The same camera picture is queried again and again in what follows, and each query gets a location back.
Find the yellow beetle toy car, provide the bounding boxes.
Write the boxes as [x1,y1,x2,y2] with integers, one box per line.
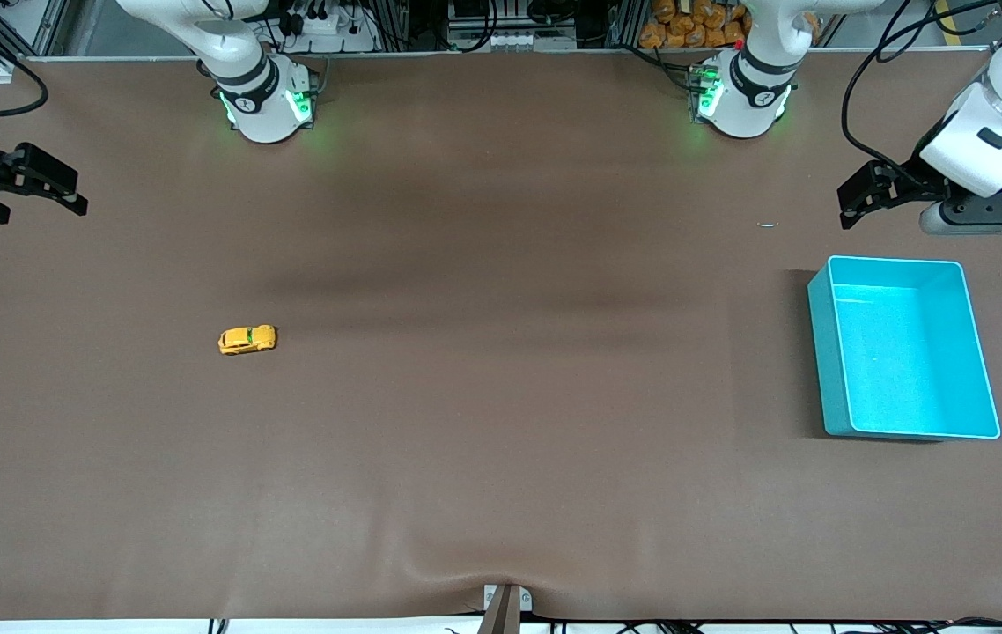
[218,324,278,357]

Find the teal plastic bin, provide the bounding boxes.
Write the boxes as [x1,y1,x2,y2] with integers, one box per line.
[807,255,1002,441]

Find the orange stuffed toys pile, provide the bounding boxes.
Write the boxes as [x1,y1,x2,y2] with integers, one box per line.
[639,0,753,50]

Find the white power strip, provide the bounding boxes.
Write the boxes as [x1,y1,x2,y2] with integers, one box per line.
[276,5,379,54]

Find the grey equipment rack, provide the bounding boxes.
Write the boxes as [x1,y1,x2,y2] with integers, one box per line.
[446,0,579,52]

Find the brown table mat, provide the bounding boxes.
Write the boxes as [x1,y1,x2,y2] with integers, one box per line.
[0,48,1002,622]

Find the metal mat clamp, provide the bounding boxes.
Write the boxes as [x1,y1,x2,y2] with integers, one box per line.
[476,583,534,634]

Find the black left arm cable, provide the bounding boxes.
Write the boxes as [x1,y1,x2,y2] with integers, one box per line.
[839,0,1002,190]

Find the silver aluminium frame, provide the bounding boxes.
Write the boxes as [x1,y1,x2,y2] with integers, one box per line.
[0,0,72,63]

